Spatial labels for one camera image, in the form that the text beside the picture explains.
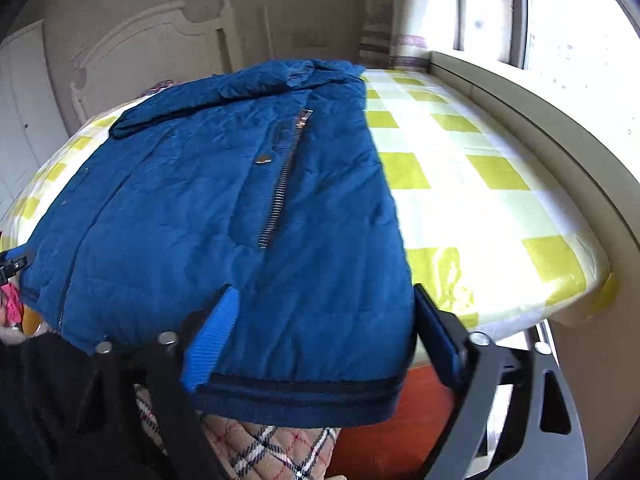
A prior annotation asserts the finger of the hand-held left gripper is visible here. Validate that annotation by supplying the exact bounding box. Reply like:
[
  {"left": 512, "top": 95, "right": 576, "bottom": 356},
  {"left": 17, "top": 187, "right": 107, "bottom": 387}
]
[{"left": 0, "top": 244, "right": 32, "bottom": 282}]

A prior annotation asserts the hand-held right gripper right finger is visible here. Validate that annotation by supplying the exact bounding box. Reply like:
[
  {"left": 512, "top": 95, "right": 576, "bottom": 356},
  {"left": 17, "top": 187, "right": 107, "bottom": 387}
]
[{"left": 412, "top": 284, "right": 588, "bottom": 480}]

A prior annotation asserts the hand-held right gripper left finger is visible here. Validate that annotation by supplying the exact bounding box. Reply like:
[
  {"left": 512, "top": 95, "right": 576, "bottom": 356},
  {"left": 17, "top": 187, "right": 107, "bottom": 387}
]
[{"left": 75, "top": 285, "right": 242, "bottom": 480}]

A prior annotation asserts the blue quilted jacket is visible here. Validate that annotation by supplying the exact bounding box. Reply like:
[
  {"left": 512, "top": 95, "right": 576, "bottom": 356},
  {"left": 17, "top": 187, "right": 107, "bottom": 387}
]
[{"left": 20, "top": 58, "right": 418, "bottom": 428}]

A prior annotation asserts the pink cloth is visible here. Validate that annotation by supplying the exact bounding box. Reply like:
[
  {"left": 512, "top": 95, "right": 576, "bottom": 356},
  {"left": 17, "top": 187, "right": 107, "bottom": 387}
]
[{"left": 0, "top": 280, "right": 26, "bottom": 328}]

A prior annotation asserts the plaid quilted garment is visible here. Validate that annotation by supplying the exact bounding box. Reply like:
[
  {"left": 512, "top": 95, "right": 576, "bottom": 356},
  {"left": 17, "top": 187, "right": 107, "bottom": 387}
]
[{"left": 132, "top": 385, "right": 341, "bottom": 480}]

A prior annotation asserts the white wardrobe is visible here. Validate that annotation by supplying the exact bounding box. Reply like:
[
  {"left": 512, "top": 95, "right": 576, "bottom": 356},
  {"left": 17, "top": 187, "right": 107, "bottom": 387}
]
[{"left": 0, "top": 20, "right": 71, "bottom": 206}]

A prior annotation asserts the beige window ledge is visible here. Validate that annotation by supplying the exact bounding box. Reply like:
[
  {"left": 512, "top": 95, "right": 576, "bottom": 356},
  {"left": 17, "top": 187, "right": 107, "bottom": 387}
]
[{"left": 427, "top": 50, "right": 640, "bottom": 321}]

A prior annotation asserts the white wooden headboard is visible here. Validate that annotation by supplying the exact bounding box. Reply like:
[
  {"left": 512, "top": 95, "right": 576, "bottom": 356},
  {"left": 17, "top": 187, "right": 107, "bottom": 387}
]
[{"left": 70, "top": 0, "right": 241, "bottom": 126}]

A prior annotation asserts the printed sailboat curtain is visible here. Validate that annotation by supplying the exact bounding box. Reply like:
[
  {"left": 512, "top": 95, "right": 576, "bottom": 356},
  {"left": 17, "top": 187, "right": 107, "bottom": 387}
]
[{"left": 357, "top": 0, "right": 516, "bottom": 71}]

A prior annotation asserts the bay window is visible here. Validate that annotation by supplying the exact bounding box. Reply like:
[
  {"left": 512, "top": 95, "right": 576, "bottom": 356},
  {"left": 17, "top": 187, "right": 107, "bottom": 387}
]
[{"left": 452, "top": 0, "right": 640, "bottom": 126}]

